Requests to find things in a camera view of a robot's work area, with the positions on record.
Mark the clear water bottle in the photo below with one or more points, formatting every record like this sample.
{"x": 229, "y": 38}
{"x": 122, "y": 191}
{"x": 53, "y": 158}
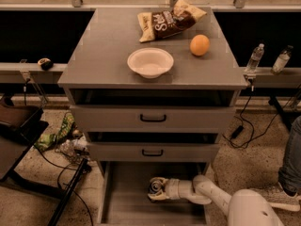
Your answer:
{"x": 255, "y": 59}

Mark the brown chip bag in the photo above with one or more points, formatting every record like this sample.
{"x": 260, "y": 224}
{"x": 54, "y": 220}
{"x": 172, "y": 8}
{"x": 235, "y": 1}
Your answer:
{"x": 163, "y": 24}

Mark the crumpled clear plastic bottle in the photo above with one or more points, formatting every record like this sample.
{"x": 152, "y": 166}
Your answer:
{"x": 74, "y": 149}

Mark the grey drawer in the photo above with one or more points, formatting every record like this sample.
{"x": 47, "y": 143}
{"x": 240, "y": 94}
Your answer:
{"x": 125, "y": 199}
{"x": 152, "y": 152}
{"x": 142, "y": 118}

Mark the orange fruit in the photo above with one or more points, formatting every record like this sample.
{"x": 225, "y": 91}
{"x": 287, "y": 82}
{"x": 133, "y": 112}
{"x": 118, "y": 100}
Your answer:
{"x": 199, "y": 45}

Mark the top grey drawer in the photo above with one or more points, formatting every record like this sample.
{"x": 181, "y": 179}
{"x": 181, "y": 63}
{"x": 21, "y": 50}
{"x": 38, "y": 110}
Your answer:
{"x": 142, "y": 118}

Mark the grey sneaker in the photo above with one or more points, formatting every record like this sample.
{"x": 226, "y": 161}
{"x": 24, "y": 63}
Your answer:
{"x": 279, "y": 197}

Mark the bottom grey drawer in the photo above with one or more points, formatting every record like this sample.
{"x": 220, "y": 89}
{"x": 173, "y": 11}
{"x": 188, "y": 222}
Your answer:
{"x": 125, "y": 199}

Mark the dark pepsi can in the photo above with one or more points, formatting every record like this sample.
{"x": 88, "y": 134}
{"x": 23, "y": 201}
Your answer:
{"x": 154, "y": 188}

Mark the white paper bowl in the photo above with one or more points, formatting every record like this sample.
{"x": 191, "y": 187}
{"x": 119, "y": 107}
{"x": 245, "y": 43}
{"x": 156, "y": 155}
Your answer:
{"x": 150, "y": 62}

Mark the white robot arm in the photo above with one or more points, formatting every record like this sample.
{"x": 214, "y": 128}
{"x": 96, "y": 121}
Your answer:
{"x": 244, "y": 208}

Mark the grey drawer cabinet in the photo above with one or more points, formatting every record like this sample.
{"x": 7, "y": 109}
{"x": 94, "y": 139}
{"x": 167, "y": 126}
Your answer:
{"x": 98, "y": 74}

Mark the green snack bag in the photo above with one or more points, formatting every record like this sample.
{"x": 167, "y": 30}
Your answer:
{"x": 46, "y": 141}

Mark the black tape measure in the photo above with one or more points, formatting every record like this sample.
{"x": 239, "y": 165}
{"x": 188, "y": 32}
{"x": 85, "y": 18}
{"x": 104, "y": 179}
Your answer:
{"x": 46, "y": 63}

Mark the middle grey drawer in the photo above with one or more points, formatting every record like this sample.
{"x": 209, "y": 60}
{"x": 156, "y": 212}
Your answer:
{"x": 152, "y": 152}

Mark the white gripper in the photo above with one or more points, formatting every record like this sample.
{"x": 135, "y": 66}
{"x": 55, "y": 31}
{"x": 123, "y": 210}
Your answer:
{"x": 172, "y": 188}

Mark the black table leg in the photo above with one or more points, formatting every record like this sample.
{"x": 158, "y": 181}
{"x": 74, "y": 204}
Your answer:
{"x": 274, "y": 102}

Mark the black cart frame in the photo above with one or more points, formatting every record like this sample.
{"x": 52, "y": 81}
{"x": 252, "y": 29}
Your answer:
{"x": 21, "y": 126}

